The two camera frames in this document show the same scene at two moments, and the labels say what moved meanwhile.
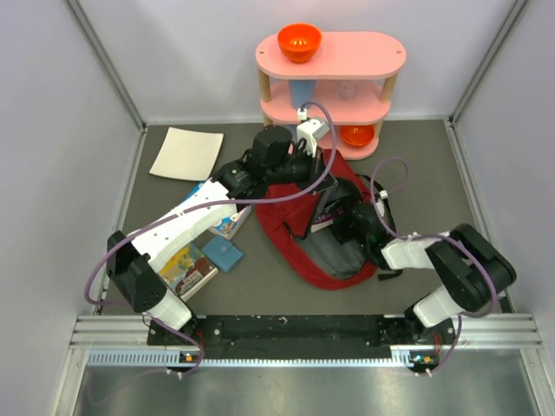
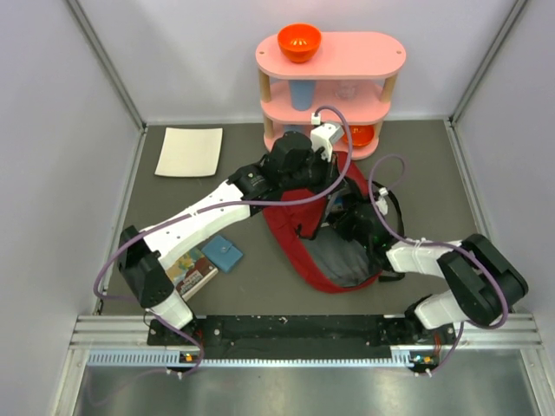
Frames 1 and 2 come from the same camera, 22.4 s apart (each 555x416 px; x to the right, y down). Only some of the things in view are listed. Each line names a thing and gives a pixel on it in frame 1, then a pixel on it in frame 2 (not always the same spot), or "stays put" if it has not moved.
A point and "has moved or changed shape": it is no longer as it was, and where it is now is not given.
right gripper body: (346, 229) stays put
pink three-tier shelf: (349, 74) stays put
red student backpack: (299, 230) has moved or changed shape
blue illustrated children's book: (227, 227) -> (338, 203)
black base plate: (303, 336) stays put
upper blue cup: (302, 92) stays put
